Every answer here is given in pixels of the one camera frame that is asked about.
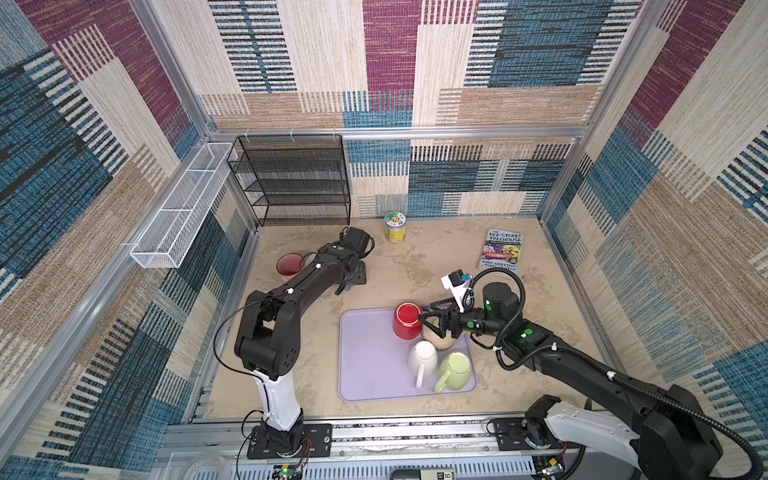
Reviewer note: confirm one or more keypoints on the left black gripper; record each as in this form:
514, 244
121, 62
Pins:
361, 274

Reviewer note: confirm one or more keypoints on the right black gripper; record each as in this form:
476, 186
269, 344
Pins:
443, 315

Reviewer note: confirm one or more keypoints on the red mug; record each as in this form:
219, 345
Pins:
406, 324

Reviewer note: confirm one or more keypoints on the white mug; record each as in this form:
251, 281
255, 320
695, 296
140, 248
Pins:
422, 361

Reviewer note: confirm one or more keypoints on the pink patterned mug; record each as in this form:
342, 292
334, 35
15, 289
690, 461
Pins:
290, 264

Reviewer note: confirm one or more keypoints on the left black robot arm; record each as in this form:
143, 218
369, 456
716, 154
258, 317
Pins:
268, 341

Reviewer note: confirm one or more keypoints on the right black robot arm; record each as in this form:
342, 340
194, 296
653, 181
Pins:
663, 433

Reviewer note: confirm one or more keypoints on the light green mug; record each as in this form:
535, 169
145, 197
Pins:
454, 373

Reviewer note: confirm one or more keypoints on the lavender plastic tray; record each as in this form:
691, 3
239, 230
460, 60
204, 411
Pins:
373, 361

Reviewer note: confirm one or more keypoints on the colourful paperback book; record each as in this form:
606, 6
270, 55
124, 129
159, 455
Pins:
501, 249

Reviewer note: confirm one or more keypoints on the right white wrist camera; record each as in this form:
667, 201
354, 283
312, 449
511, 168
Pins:
457, 283

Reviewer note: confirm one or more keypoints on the black wire shelf rack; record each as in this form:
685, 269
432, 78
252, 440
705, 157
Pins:
293, 179

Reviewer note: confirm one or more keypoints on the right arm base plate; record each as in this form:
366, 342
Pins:
519, 434

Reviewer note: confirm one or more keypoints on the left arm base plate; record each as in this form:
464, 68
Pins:
313, 440

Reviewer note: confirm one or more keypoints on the white wire mesh basket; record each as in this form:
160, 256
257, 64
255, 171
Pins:
168, 237

